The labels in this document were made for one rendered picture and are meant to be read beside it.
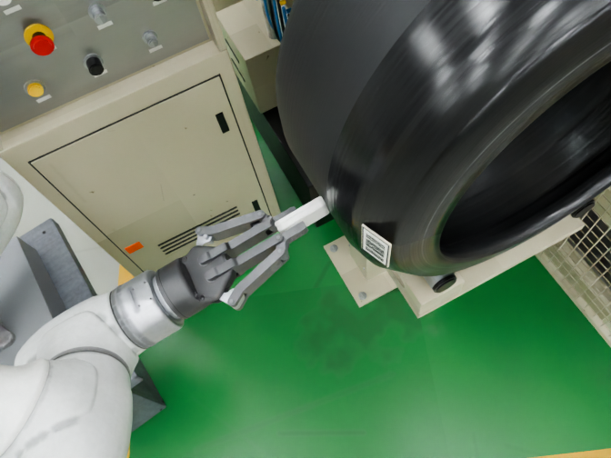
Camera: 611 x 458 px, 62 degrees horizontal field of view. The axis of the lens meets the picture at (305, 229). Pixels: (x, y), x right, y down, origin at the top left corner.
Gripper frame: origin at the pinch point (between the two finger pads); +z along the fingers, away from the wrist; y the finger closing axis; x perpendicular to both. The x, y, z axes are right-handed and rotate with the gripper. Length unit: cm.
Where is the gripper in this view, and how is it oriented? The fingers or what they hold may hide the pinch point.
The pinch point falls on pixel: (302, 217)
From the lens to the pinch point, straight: 67.2
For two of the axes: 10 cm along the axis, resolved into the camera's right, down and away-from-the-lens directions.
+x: 2.3, 3.8, 8.9
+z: 8.6, -5.1, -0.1
